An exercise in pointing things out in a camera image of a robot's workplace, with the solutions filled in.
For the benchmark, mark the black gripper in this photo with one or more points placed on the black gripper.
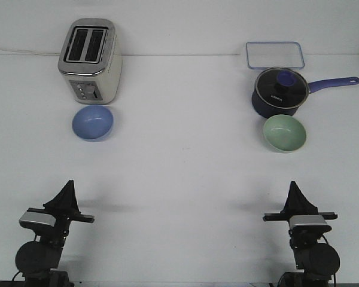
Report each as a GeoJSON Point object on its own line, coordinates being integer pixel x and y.
{"type": "Point", "coordinates": [298, 202]}
{"type": "Point", "coordinates": [66, 210]}

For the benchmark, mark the green bowl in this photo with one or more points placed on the green bowl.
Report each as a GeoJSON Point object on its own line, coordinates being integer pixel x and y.
{"type": "Point", "coordinates": [284, 133]}

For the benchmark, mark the blue bowl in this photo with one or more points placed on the blue bowl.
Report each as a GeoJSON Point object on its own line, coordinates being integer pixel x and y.
{"type": "Point", "coordinates": [93, 123]}

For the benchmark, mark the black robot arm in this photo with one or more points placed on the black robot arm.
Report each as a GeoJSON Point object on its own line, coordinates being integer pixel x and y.
{"type": "Point", "coordinates": [316, 260]}
{"type": "Point", "coordinates": [39, 259]}

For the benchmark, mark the dark blue saucepan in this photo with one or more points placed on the dark blue saucepan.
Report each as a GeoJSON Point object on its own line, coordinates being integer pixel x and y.
{"type": "Point", "coordinates": [267, 111]}

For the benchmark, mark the glass pot lid blue knob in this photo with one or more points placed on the glass pot lid blue knob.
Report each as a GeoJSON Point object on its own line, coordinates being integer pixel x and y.
{"type": "Point", "coordinates": [282, 88]}

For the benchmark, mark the silver two-slot toaster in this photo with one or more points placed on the silver two-slot toaster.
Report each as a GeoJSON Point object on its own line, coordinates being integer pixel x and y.
{"type": "Point", "coordinates": [91, 62]}

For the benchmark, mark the clear blue-rimmed container lid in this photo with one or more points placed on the clear blue-rimmed container lid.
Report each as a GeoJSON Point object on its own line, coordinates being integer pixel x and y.
{"type": "Point", "coordinates": [268, 54]}

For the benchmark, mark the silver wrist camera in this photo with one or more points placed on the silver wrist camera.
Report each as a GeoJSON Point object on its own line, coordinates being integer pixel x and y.
{"type": "Point", "coordinates": [33, 220]}
{"type": "Point", "coordinates": [310, 223]}

